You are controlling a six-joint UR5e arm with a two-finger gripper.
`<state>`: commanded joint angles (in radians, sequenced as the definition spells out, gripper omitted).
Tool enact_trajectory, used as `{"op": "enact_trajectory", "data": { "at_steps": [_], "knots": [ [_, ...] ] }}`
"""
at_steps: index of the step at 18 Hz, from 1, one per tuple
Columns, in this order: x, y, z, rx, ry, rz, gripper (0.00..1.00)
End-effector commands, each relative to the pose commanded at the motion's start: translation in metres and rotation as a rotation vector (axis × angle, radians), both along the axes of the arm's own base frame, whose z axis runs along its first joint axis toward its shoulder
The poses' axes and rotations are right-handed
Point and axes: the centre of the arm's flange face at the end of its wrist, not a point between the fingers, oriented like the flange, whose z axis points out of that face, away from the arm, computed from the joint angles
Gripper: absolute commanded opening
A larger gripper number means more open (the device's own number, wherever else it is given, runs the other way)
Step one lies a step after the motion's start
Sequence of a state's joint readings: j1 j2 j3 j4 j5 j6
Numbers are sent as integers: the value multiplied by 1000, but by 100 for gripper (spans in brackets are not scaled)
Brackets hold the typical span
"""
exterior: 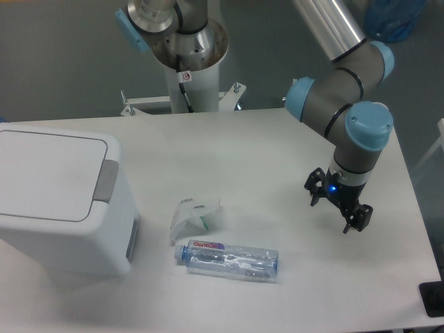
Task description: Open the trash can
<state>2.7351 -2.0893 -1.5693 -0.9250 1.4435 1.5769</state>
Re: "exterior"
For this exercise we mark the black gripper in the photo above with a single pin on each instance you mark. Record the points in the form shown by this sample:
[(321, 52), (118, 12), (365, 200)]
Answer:
[(345, 197)]

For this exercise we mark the white push-lid trash can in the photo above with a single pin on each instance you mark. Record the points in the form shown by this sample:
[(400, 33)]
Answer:
[(65, 199)]

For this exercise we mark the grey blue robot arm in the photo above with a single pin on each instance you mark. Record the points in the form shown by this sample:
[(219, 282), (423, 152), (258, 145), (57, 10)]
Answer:
[(334, 107)]

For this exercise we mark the black device at edge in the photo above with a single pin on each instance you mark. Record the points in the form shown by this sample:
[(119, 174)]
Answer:
[(432, 298)]

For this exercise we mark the clear plastic water bottle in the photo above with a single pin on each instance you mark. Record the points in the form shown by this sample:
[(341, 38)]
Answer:
[(215, 257)]

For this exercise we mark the crumpled white plastic wrapper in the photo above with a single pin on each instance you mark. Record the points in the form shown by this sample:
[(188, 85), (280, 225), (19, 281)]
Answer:
[(195, 217)]

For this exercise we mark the white frame at right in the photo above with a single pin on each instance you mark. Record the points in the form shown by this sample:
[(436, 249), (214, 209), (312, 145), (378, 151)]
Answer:
[(433, 153)]

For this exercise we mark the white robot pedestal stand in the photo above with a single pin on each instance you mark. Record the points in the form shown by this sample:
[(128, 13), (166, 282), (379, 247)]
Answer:
[(191, 65)]

